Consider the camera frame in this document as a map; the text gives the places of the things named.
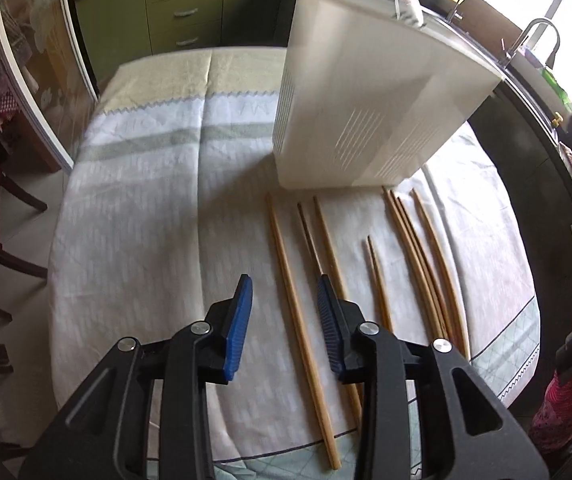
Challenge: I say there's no chrome kitchen faucet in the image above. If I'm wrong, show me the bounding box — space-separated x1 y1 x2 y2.
503 17 563 70

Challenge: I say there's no white-framed glass door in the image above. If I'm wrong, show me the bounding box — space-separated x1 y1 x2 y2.
0 0 99 172

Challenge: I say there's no white plastic object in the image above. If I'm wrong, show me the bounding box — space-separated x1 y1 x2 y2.
391 0 427 29

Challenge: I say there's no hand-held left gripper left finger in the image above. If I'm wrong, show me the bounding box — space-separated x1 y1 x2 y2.
18 274 254 480

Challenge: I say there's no green kitchen cabinet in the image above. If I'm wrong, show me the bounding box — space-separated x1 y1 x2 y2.
72 0 289 92

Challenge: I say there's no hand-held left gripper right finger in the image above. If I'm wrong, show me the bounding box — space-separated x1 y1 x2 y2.
317 273 550 480

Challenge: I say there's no green dish soap bottle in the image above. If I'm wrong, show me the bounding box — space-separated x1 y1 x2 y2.
541 66 572 107

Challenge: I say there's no pink patterned clothing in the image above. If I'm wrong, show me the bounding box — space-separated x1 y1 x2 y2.
528 369 572 455

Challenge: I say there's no pale striped tablecloth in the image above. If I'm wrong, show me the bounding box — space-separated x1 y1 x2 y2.
47 49 541 480

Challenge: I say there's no long wooden chopstick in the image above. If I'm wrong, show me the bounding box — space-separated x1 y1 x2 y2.
265 186 471 470

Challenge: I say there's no white slotted utensil holder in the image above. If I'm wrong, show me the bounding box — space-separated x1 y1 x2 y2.
272 0 509 191

